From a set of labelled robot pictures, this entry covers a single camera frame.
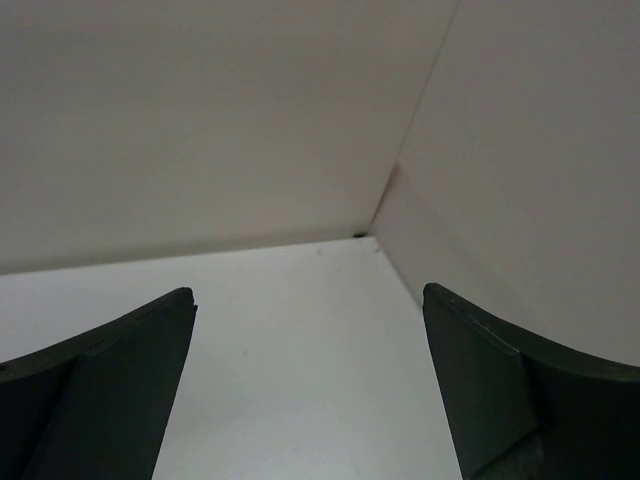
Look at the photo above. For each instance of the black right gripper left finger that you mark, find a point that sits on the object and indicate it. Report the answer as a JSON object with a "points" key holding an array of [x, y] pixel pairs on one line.
{"points": [[96, 406]]}

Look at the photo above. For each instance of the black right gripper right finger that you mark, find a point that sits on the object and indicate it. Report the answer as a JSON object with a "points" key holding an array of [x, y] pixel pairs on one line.
{"points": [[520, 406]]}

